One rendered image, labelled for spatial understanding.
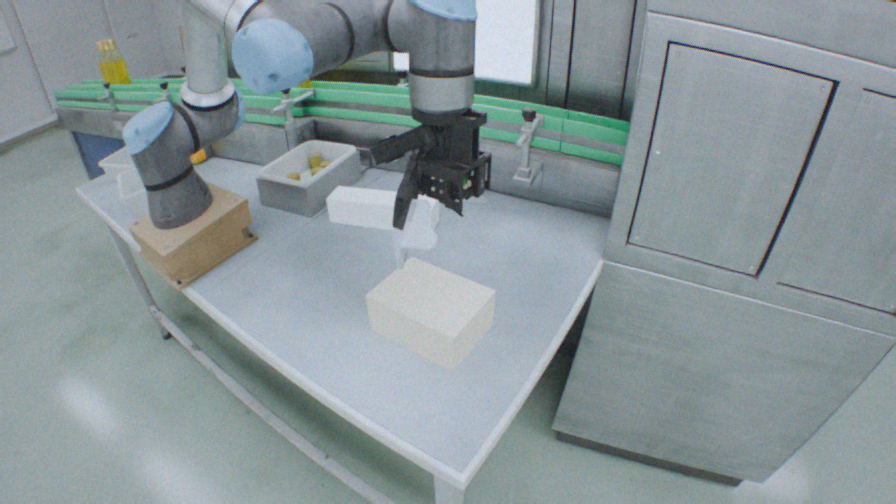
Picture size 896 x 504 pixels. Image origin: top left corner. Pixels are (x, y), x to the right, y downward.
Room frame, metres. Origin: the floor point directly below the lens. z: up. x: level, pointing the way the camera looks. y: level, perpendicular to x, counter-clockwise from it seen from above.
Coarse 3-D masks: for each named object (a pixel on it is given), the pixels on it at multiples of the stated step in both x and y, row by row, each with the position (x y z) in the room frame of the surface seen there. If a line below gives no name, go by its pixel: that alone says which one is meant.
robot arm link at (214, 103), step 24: (192, 24) 0.75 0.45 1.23; (192, 48) 0.77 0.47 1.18; (216, 48) 0.79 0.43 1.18; (192, 72) 0.78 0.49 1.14; (216, 72) 0.80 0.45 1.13; (192, 96) 0.79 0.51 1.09; (216, 96) 0.81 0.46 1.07; (240, 96) 0.89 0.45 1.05; (192, 120) 0.78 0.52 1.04; (216, 120) 0.82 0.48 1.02; (240, 120) 0.88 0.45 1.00
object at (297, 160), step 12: (312, 144) 1.11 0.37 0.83; (324, 144) 1.09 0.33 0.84; (336, 144) 1.08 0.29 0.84; (288, 156) 1.03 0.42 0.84; (300, 156) 1.07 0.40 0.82; (324, 156) 1.09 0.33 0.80; (336, 156) 1.08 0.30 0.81; (348, 156) 1.01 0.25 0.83; (264, 168) 0.95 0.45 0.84; (276, 168) 0.98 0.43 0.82; (288, 168) 1.02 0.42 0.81; (300, 168) 1.06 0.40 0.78; (324, 168) 0.93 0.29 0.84; (276, 180) 0.89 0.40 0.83; (288, 180) 0.88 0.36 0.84; (312, 180) 0.88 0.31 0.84
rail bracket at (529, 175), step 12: (528, 108) 0.85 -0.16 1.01; (528, 120) 0.84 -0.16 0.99; (540, 120) 0.93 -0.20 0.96; (528, 132) 0.83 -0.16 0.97; (528, 144) 0.84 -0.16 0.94; (528, 156) 0.84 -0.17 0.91; (528, 168) 0.84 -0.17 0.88; (540, 168) 0.91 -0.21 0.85; (516, 180) 0.83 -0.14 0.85; (528, 180) 0.83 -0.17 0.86; (540, 180) 0.92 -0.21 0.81
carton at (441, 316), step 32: (384, 288) 0.53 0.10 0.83; (416, 288) 0.53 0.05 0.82; (448, 288) 0.53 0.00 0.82; (480, 288) 0.53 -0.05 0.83; (384, 320) 0.49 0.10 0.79; (416, 320) 0.46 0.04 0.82; (448, 320) 0.46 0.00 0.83; (480, 320) 0.49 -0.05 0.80; (416, 352) 0.46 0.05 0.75; (448, 352) 0.43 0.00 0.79
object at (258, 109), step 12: (60, 96) 1.81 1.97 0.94; (72, 96) 1.74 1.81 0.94; (84, 96) 1.68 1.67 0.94; (96, 96) 1.62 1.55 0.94; (120, 96) 1.52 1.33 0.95; (132, 96) 1.48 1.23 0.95; (144, 96) 1.44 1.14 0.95; (156, 96) 1.40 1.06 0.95; (180, 96) 1.34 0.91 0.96; (252, 96) 1.19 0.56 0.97; (108, 108) 1.58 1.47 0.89; (120, 108) 1.54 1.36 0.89; (132, 108) 1.49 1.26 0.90; (144, 108) 1.45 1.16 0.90; (252, 108) 1.19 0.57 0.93; (264, 108) 1.17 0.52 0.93; (252, 120) 1.19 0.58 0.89; (264, 120) 1.17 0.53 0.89; (276, 120) 1.15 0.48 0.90
